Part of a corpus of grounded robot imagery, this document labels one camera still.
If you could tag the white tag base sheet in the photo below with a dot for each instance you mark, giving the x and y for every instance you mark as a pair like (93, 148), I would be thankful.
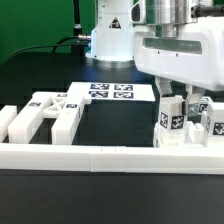
(113, 91)

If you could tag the white tagged cube right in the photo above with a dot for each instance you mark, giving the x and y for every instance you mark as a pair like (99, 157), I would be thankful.
(203, 104)

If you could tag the white left fence bar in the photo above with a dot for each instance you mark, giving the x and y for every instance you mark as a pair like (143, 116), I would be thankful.
(7, 115)

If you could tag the white chair seat part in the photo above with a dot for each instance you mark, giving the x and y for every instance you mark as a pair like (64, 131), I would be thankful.
(190, 136)

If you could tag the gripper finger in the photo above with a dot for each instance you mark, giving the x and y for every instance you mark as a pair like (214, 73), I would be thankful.
(164, 87)
(190, 106)

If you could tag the white chair back frame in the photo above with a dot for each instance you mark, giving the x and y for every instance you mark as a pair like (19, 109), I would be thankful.
(66, 109)

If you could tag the black vertical pole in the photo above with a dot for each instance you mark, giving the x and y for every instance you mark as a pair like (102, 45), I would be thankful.
(77, 49)

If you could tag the white front fence bar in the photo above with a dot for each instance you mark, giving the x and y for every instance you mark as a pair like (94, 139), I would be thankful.
(111, 159)

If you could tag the white fence bar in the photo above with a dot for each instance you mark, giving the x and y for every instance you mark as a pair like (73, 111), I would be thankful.
(7, 115)
(111, 159)

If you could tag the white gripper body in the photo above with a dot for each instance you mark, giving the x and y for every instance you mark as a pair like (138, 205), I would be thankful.
(195, 57)

